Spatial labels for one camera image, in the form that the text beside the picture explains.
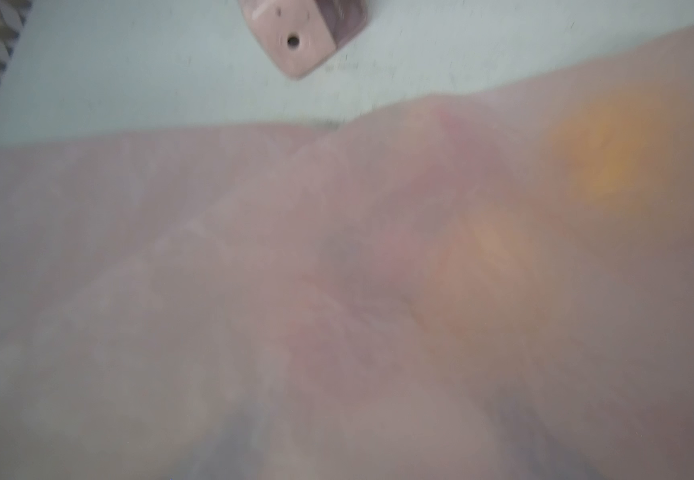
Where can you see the pink plastic bag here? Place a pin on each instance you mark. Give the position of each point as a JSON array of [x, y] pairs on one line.
[[490, 286]]

